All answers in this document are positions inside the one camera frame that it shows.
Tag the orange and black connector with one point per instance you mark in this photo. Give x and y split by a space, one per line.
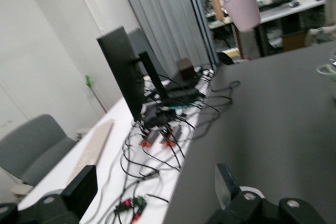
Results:
170 137
149 140

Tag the black computer monitor with stand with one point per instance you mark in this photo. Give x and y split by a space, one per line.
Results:
120 72

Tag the wooden post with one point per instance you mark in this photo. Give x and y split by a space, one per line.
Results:
218 3

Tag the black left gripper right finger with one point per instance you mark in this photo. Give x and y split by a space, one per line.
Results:
229 184

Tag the small green circuit board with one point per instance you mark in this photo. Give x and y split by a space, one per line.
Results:
140 203

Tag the long white background desk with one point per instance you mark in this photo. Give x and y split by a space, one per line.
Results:
288 9

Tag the black connector with red light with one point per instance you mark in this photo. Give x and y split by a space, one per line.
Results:
124 205

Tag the pink plastic cup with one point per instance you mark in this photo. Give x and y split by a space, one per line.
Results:
242 11

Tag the small brown box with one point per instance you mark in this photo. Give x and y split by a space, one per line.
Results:
186 69

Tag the stick with green tip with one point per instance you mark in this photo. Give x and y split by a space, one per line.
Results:
89 82

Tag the beige background chair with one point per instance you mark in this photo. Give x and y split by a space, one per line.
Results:
330 11

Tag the brown cardboard box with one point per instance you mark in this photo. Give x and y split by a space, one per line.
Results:
294 41

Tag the white computer keyboard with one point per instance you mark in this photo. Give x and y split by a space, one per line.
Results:
92 150

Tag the grey office chair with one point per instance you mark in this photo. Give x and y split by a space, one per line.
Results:
34 142

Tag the black device box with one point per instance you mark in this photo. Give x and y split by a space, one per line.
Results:
157 117

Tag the grey curtain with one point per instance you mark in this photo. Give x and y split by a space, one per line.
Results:
162 11

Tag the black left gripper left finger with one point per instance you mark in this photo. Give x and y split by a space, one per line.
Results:
84 184

